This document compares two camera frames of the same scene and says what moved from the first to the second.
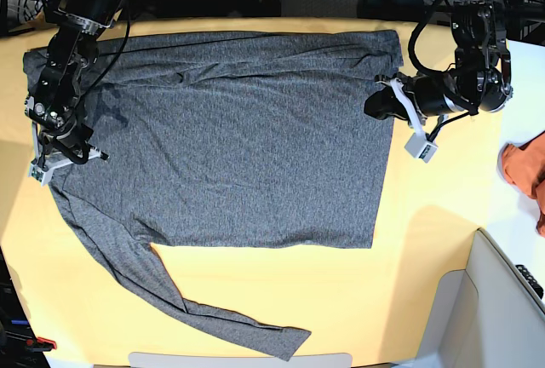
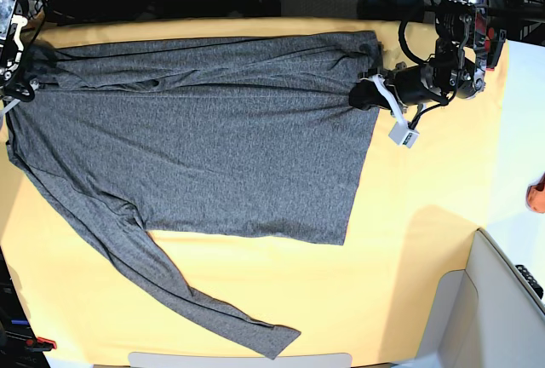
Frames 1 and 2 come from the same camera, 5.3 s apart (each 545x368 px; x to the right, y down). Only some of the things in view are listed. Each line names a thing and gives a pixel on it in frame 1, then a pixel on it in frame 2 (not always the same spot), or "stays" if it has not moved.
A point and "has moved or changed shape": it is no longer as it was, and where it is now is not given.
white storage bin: [484, 316] stays
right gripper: [428, 95] → [424, 84]
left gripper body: [65, 131] → [21, 88]
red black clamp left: [41, 344] stays
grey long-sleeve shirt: [275, 139] has moved or changed shape
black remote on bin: [531, 280] stays
